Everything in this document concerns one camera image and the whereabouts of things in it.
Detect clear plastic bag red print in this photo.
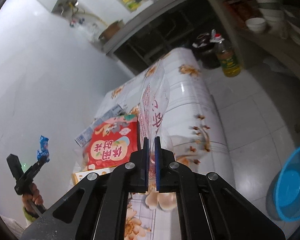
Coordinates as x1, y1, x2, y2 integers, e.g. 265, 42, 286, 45
138, 60, 170, 179

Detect blue candy wrapper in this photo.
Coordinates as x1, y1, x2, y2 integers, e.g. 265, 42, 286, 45
37, 135, 50, 162

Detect red snack bag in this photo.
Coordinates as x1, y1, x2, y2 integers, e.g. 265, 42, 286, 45
85, 114, 139, 170

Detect grey kitchen counter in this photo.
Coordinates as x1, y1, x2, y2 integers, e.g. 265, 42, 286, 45
102, 0, 187, 54

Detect person's left hand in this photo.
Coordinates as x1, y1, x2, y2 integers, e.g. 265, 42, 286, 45
21, 183, 44, 215

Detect floral tablecloth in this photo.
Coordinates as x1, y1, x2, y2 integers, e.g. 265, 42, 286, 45
71, 47, 236, 240

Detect blue white small carton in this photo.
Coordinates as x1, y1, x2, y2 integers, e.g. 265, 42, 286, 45
75, 105, 123, 147

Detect yellow cooking oil bottle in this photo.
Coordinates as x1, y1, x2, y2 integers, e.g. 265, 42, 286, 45
213, 33, 241, 77

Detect dark soy sauce bottle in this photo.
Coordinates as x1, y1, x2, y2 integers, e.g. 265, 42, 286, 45
192, 33, 220, 69

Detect brown clay pot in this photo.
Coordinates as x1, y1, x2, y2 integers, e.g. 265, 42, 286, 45
98, 20, 125, 42

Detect yellow bottle on windowsill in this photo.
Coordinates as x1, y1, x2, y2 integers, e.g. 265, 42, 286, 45
122, 0, 140, 11

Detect blue plastic basin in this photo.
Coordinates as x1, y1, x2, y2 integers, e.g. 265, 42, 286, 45
266, 147, 300, 222

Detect white ceramic bowl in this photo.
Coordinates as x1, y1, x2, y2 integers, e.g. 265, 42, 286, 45
245, 17, 267, 34

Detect lower storage shelf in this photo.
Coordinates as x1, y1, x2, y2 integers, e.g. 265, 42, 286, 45
208, 0, 300, 80

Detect stack of white bowls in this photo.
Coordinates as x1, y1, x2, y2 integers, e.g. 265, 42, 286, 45
256, 0, 284, 28

